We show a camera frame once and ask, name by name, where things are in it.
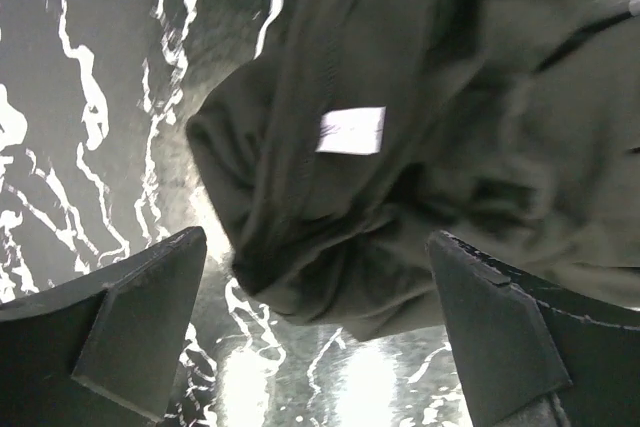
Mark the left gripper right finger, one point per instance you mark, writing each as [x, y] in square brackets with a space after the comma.
[530, 353]

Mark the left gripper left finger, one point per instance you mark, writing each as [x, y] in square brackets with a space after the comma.
[102, 349]

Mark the black t shirt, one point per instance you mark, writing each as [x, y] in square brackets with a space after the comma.
[368, 125]

